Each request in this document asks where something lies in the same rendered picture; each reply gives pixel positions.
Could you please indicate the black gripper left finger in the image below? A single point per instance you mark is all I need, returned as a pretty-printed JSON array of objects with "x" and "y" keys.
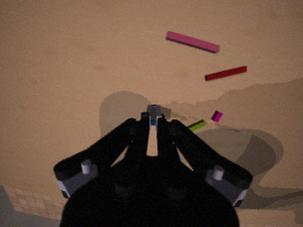
[{"x": 78, "y": 169}]

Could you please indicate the lime green rod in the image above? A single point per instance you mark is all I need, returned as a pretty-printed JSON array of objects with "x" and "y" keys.
[{"x": 197, "y": 125}]

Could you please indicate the short magenta rod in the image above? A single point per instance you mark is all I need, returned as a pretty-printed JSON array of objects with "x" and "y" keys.
[{"x": 217, "y": 115}]

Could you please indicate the pink rod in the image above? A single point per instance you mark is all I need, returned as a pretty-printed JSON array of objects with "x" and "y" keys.
[{"x": 199, "y": 44}]

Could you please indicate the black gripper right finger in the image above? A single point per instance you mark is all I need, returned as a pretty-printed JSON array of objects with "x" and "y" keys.
[{"x": 227, "y": 177}]

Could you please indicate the dark red rod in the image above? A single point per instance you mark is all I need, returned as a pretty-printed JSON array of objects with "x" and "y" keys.
[{"x": 226, "y": 73}]

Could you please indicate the grey rod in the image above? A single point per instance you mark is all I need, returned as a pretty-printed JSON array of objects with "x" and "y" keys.
[{"x": 153, "y": 112}]

